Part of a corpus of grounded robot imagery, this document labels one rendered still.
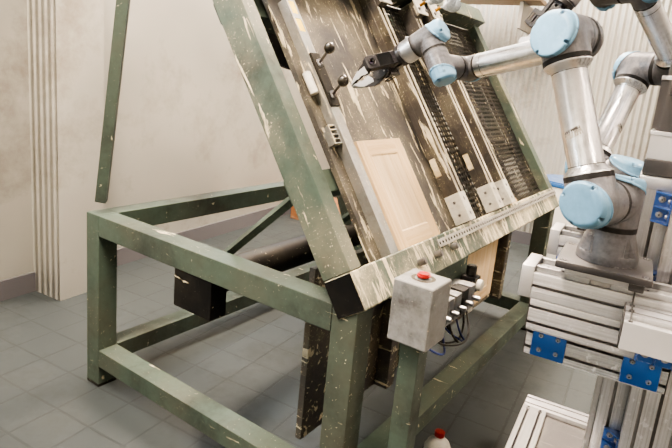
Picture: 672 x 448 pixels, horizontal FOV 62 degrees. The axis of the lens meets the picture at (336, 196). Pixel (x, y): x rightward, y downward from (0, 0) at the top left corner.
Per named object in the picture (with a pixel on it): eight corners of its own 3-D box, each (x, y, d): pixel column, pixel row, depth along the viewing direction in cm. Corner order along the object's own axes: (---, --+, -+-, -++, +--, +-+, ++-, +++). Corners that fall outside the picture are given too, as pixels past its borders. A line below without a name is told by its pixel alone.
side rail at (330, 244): (323, 282, 164) (350, 271, 158) (196, -39, 178) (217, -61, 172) (334, 277, 169) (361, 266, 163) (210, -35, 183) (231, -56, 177)
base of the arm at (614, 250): (638, 259, 150) (645, 223, 148) (637, 273, 137) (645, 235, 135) (578, 246, 157) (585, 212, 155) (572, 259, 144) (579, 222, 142)
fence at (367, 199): (381, 258, 181) (391, 254, 179) (277, 3, 193) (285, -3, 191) (389, 254, 185) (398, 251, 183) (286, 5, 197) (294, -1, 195)
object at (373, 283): (337, 321, 163) (366, 311, 156) (322, 282, 164) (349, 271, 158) (543, 211, 341) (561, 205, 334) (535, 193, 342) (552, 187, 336)
